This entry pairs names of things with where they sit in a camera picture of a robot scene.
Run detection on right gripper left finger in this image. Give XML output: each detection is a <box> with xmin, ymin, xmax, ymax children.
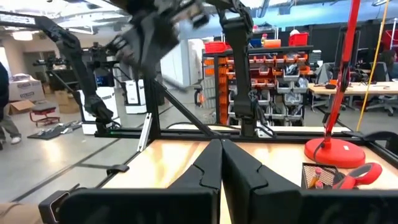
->
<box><xmin>167</xmin><ymin>139</ymin><xmax>223</xmax><ymax>191</ymax></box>

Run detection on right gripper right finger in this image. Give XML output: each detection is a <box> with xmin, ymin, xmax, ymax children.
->
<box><xmin>221</xmin><ymin>139</ymin><xmax>302</xmax><ymax>224</ymax></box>

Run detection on red scissors with grey grips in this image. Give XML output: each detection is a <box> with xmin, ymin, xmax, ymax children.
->
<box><xmin>332</xmin><ymin>162</ymin><xmax>383</xmax><ymax>190</ymax></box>

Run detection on black mesh desk organizer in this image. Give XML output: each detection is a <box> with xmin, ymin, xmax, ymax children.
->
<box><xmin>300</xmin><ymin>161</ymin><xmax>346</xmax><ymax>190</ymax></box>

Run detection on wooden office desk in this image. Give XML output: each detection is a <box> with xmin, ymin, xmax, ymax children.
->
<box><xmin>307</xmin><ymin>81</ymin><xmax>398</xmax><ymax>97</ymax></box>

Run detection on white cabinet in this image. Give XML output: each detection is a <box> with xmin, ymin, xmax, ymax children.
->
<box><xmin>124</xmin><ymin>79</ymin><xmax>147</xmax><ymax>114</ymax></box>
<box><xmin>77</xmin><ymin>86</ymin><xmax>121</xmax><ymax>135</ymax></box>

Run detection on red storage bin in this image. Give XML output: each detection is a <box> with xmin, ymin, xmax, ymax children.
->
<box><xmin>288</xmin><ymin>32</ymin><xmax>310</xmax><ymax>47</ymax></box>
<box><xmin>204</xmin><ymin>41</ymin><xmax>233</xmax><ymax>54</ymax></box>

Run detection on brown cardboard box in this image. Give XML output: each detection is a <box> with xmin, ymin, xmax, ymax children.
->
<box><xmin>4</xmin><ymin>99</ymin><xmax>35</xmax><ymax>116</ymax></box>
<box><xmin>54</xmin><ymin>90</ymin><xmax>80</xmax><ymax>114</ymax></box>

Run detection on red desk lamp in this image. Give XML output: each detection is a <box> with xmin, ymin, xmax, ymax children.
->
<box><xmin>303</xmin><ymin>0</ymin><xmax>367</xmax><ymax>169</ymax></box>

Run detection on shelf rack with orange bins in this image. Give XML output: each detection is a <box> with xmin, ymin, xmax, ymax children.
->
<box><xmin>201</xmin><ymin>45</ymin><xmax>314</xmax><ymax>126</ymax></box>

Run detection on red rolling stool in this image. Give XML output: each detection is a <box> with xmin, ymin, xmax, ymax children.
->
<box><xmin>29</xmin><ymin>104</ymin><xmax>61</xmax><ymax>128</ymax></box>

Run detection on orange storage bin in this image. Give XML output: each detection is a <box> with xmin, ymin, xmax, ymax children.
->
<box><xmin>263</xmin><ymin>39</ymin><xmax>282</xmax><ymax>49</ymax></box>

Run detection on white labelled box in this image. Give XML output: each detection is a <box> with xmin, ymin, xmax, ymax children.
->
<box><xmin>8</xmin><ymin>77</ymin><xmax>46</xmax><ymax>102</ymax></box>

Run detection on person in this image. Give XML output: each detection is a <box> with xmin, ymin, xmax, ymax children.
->
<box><xmin>381</xmin><ymin>49</ymin><xmax>398</xmax><ymax>82</ymax></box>
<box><xmin>0</xmin><ymin>61</ymin><xmax>22</xmax><ymax>151</ymax></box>

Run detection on silver aluminium bracket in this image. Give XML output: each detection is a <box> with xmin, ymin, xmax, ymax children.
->
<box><xmin>136</xmin><ymin>112</ymin><xmax>154</xmax><ymax>153</ymax></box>

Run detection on black lamp power cable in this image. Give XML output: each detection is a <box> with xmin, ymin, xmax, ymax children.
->
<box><xmin>312</xmin><ymin>141</ymin><xmax>327</xmax><ymax>165</ymax></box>

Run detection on yellow hanging cable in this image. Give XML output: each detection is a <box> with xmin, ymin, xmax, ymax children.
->
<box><xmin>356</xmin><ymin>0</ymin><xmax>390</xmax><ymax>132</ymax></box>

